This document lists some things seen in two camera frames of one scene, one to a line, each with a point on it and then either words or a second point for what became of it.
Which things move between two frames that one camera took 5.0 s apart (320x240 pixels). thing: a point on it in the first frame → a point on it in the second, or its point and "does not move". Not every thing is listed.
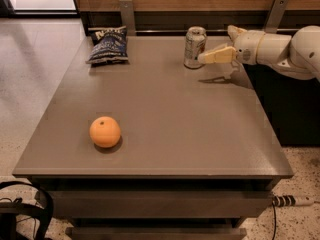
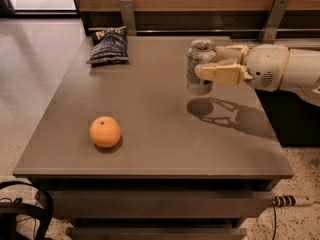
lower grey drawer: x=156 y=233 does not move
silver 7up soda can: x=195 y=44 → x=202 y=51
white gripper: x=247 y=48 → x=266 y=66
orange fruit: x=105 y=131 does not move
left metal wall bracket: x=127 y=16 does not move
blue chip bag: x=111 y=45 does not move
